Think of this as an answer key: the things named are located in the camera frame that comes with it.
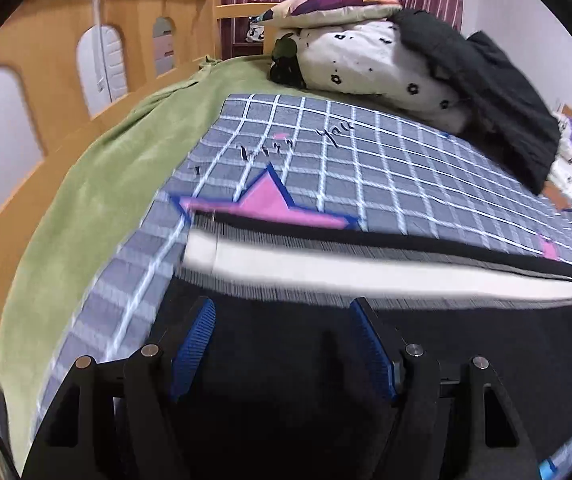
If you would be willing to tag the black coat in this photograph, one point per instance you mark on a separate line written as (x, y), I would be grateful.
(491, 90)

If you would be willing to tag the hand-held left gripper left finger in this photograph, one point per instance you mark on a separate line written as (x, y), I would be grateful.
(196, 345)

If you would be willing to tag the wooden bed frame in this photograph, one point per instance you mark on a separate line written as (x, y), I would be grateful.
(66, 15)

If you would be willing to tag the black pants with white waistband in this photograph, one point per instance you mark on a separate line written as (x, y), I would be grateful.
(316, 272)

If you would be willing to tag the white quilt with black flowers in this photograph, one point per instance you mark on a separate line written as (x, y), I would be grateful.
(366, 60)

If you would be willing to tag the grey checked bedsheet with stars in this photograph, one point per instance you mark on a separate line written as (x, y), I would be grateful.
(391, 175)

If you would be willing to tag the black and white bag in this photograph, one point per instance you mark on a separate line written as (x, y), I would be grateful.
(255, 30)

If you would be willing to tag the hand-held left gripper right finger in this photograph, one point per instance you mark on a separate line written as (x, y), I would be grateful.
(373, 350)

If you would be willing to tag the green blanket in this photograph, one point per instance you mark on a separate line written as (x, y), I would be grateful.
(106, 200)

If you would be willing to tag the colourful patterned pillow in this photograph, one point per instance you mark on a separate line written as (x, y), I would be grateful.
(326, 7)

